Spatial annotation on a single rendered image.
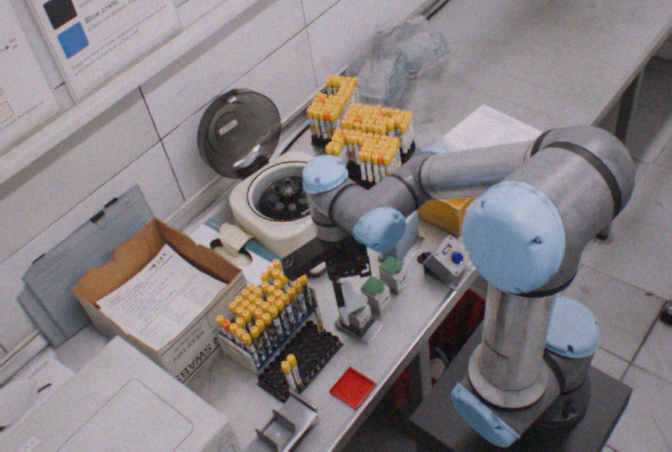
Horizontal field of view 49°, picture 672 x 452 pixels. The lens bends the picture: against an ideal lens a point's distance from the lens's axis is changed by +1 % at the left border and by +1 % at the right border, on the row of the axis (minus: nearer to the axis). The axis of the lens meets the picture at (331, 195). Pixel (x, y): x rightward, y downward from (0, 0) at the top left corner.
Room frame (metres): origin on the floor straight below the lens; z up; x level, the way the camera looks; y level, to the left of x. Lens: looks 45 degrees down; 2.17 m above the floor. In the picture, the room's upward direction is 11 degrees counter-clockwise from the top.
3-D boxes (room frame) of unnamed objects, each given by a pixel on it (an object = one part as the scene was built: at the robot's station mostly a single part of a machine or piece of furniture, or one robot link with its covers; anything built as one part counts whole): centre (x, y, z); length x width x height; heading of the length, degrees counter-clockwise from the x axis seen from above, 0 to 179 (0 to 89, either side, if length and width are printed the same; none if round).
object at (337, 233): (0.89, 0.01, 1.22); 0.08 x 0.08 x 0.05
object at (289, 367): (0.83, 0.13, 0.93); 0.17 x 0.09 x 0.11; 134
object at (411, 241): (1.08, -0.14, 0.92); 0.10 x 0.07 x 0.10; 140
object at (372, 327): (0.89, -0.01, 0.89); 0.09 x 0.05 x 0.04; 46
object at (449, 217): (1.18, -0.28, 0.92); 0.13 x 0.13 x 0.10; 41
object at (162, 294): (1.00, 0.39, 0.95); 0.29 x 0.25 x 0.15; 44
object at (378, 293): (0.94, -0.05, 0.91); 0.05 x 0.04 x 0.07; 44
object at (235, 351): (0.93, 0.18, 0.91); 0.20 x 0.10 x 0.07; 134
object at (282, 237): (1.21, 0.09, 0.94); 0.30 x 0.24 x 0.12; 35
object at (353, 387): (0.75, 0.03, 0.88); 0.07 x 0.07 x 0.01; 44
